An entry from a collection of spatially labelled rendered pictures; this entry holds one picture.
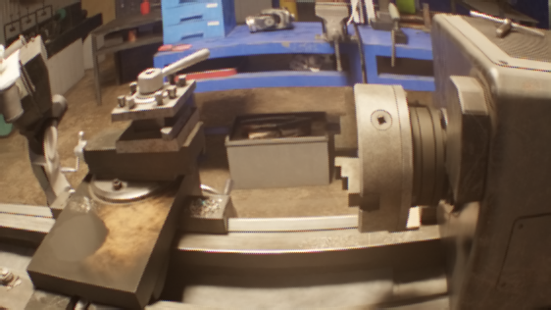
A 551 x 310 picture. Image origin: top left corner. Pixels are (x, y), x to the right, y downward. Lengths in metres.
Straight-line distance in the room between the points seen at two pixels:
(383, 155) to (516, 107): 0.29
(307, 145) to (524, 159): 2.37
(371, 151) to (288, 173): 2.26
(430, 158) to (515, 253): 0.26
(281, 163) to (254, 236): 1.82
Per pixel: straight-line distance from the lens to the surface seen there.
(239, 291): 1.21
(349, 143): 0.90
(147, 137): 1.17
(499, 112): 0.66
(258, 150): 2.99
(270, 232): 1.22
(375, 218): 0.84
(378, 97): 0.84
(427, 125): 0.86
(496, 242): 0.77
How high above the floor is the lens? 1.50
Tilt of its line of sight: 27 degrees down
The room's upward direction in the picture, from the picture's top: 6 degrees counter-clockwise
